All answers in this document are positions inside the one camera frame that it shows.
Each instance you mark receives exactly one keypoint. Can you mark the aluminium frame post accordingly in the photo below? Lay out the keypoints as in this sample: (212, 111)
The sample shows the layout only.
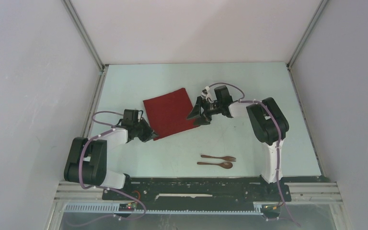
(71, 10)
(310, 28)

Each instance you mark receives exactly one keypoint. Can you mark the brown wooden spoon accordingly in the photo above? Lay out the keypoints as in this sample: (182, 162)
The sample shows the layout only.
(224, 164)

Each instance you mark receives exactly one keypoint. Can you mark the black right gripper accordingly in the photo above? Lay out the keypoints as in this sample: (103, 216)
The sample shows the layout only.
(196, 111)

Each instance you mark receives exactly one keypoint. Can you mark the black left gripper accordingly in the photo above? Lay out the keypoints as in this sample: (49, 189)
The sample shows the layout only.
(148, 134)

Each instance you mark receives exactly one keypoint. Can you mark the brown wooden fork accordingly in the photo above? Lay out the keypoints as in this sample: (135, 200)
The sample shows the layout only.
(225, 158)

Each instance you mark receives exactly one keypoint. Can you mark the left aluminium frame post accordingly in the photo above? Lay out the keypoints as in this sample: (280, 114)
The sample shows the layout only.
(71, 10)

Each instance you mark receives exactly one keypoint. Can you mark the right aluminium frame post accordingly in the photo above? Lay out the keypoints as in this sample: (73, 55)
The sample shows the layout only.
(310, 28)

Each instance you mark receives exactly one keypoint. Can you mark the red cloth napkin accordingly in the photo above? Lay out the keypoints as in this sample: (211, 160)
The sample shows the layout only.
(167, 113)

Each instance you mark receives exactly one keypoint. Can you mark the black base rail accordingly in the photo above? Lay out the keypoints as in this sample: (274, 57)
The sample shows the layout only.
(236, 196)

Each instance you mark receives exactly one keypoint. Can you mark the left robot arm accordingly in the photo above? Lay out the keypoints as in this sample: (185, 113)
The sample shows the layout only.
(87, 160)

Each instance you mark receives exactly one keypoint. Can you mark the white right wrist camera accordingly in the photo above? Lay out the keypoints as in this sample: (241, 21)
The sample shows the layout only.
(205, 94)

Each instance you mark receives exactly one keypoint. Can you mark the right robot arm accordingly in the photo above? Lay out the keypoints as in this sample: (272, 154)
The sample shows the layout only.
(267, 120)

